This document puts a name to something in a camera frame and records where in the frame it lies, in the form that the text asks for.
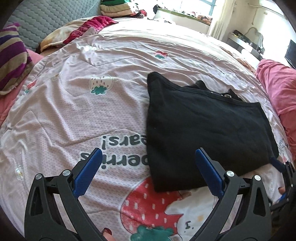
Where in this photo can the right hand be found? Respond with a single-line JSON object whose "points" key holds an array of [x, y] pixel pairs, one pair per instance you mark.
{"points": [[281, 190]]}

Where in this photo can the red yellow floral cloth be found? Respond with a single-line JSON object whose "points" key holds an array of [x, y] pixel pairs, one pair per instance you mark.
{"points": [[73, 30]]}

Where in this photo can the grey quilted headboard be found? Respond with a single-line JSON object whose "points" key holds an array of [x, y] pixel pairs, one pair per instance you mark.
{"points": [[38, 19]]}

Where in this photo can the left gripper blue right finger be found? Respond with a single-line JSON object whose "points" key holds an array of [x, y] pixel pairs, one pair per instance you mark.
{"points": [[242, 211]]}

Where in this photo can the pink strawberry bed quilt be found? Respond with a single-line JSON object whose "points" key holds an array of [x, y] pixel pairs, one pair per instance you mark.
{"points": [[93, 93]]}

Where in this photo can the black IKISS shirt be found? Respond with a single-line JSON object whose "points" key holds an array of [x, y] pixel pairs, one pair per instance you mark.
{"points": [[181, 120]]}

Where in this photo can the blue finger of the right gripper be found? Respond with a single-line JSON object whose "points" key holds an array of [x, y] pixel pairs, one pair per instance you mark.
{"points": [[277, 164], [283, 197]]}

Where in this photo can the stack of folded clothes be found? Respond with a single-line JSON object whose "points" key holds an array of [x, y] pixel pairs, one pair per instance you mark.
{"points": [[122, 9]]}

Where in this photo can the black monitor screen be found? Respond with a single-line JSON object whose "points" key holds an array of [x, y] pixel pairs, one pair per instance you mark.
{"points": [[290, 55]]}

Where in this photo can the purple striped pillow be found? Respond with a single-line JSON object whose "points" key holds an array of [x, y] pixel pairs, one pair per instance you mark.
{"points": [[16, 62]]}

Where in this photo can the cream window curtain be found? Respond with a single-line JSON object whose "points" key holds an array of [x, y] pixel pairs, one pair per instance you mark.
{"points": [[221, 17]]}

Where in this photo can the white side desk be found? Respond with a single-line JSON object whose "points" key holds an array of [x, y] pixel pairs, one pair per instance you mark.
{"points": [[239, 42]]}

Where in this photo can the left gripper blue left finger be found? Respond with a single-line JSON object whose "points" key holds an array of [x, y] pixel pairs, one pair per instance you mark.
{"points": [[43, 220]]}

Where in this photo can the left hand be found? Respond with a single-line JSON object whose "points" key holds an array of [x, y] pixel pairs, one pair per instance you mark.
{"points": [[107, 233]]}

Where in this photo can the pink rumpled blanket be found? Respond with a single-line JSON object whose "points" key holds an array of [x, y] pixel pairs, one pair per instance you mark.
{"points": [[278, 81]]}

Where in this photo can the window sill clutter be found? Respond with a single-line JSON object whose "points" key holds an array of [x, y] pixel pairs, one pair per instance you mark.
{"points": [[194, 15]]}

